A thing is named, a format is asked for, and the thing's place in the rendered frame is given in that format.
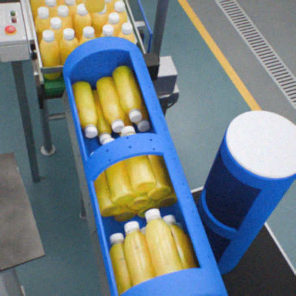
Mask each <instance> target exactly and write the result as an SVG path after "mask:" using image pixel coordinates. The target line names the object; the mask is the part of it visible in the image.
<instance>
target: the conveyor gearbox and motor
mask: <svg viewBox="0 0 296 296"><path fill-rule="evenodd" d="M159 58H160V63H159V64H160V67H159V73H158V79H157V80H153V81H152V84H153V87H154V89H155V91H156V94H157V98H158V101H159V103H160V106H161V110H162V111H163V114H164V117H165V115H166V111H167V109H168V108H171V106H173V105H174V104H175V103H176V102H177V100H178V99H179V89H178V87H177V86H176V79H177V75H178V74H179V73H178V72H177V71H176V68H175V66H174V63H173V58H172V57H159ZM169 103H173V104H171V105H169V106H168V104H169Z"/></svg>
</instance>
